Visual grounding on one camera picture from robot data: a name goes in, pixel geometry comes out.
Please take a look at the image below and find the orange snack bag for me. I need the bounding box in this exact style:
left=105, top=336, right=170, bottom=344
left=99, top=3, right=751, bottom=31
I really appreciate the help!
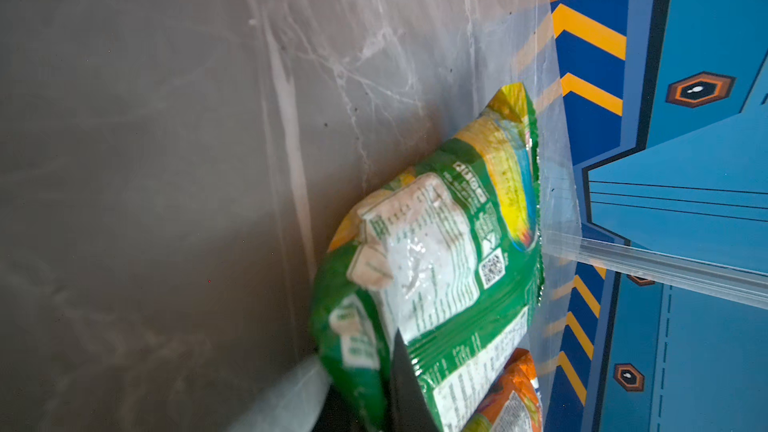
left=462, top=348, right=543, bottom=432

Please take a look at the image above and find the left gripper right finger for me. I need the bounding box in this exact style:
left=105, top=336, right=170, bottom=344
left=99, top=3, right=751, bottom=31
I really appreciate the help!
left=389, top=332, right=438, bottom=432

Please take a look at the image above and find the green twin snack pack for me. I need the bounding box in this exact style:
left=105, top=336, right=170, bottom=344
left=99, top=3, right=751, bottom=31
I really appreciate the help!
left=309, top=83, right=545, bottom=431

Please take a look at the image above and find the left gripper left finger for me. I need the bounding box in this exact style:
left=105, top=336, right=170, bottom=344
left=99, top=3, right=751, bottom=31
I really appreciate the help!
left=227, top=355, right=330, bottom=432

